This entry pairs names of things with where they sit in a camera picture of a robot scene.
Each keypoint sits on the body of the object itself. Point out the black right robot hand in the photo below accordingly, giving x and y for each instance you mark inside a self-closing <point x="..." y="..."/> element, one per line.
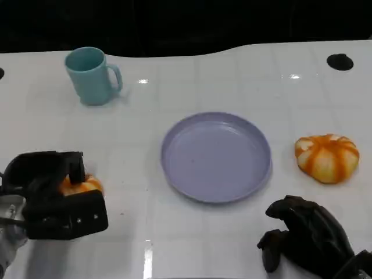
<point x="314" y="232"/>

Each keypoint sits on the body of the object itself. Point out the orange and white toy bread roll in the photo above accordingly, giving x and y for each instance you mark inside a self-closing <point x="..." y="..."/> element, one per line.
<point x="87" y="186"/>
<point x="328" y="160"/>

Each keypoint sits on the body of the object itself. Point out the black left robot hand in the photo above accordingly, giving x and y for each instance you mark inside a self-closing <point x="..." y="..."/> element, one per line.
<point x="35" y="171"/>

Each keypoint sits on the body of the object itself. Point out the pale green mug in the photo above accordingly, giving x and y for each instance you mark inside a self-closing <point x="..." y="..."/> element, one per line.
<point x="88" y="84"/>

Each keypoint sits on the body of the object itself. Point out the lilac plate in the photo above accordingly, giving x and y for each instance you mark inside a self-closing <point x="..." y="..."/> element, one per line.
<point x="216" y="158"/>

